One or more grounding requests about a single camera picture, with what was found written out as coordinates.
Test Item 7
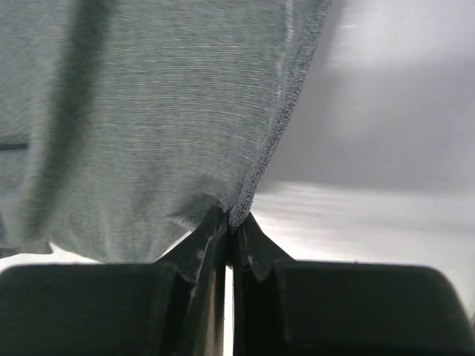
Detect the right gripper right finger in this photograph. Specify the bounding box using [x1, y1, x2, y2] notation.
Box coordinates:
[232, 217, 474, 355]

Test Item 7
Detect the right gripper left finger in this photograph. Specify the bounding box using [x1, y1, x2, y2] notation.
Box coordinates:
[1, 207, 227, 356]

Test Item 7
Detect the grey cloth placemat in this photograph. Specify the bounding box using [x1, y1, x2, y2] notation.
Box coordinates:
[1, 1, 330, 263]

